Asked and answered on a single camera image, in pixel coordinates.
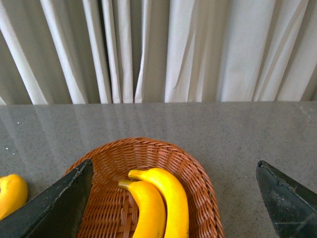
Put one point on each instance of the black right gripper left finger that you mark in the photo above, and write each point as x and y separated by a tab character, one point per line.
56	212

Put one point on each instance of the white pleated curtain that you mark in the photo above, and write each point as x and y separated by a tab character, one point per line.
140	51

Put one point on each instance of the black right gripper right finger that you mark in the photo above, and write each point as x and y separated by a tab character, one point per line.
292	207

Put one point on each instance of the yellow banana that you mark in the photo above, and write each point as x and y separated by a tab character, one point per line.
177	222
13	194
152	214

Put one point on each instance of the yellow banana front in basket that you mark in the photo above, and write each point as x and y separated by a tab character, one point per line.
152	214

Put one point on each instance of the brown wicker basket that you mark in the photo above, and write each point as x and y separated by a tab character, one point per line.
111	212

